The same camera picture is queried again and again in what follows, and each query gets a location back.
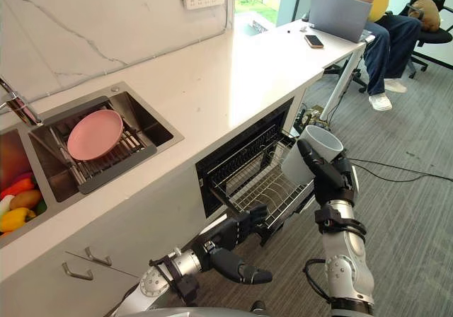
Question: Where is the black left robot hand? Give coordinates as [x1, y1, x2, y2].
[193, 203, 274, 285]

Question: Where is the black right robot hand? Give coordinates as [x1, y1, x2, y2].
[296, 138, 360, 208]

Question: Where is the white cup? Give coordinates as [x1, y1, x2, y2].
[281, 125, 345, 183]

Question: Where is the built-in dishwasher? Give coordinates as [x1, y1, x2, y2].
[195, 96, 316, 247]

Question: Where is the metal sink drain rack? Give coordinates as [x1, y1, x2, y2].
[47, 117, 158, 195]

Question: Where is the stainless steel sink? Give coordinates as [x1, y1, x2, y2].
[0, 81, 185, 249]

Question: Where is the black office chair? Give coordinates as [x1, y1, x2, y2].
[322, 53, 369, 94]
[398, 0, 453, 80]

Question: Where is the white desk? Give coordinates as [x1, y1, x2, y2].
[233, 18, 376, 120]

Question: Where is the smartphone with orange case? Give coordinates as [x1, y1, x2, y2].
[304, 34, 325, 50]

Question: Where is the person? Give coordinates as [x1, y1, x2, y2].
[324, 0, 423, 112]

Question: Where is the silver laptop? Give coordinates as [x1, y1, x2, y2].
[308, 0, 373, 43]

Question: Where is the pink plate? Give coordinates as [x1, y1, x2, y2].
[67, 109, 125, 162]

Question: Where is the brown plush toy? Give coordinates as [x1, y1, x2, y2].
[406, 0, 442, 32]

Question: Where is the brown potato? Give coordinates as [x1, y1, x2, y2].
[8, 189, 43, 211]

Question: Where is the yellow bell pepper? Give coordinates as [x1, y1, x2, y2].
[0, 207, 38, 234]

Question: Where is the red pepper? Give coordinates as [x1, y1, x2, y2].
[0, 173, 36, 201]

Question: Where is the white vegetable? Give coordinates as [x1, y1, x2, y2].
[0, 194, 16, 219]

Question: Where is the chrome faucet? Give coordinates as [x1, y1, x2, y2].
[0, 76, 44, 127]

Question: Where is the wire dishwasher rack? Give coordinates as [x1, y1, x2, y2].
[208, 124, 316, 231]

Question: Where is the black floor cable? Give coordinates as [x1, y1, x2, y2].
[348, 157, 453, 183]

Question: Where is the metal cabinet handle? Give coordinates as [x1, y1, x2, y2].
[62, 262, 95, 281]
[84, 246, 113, 267]

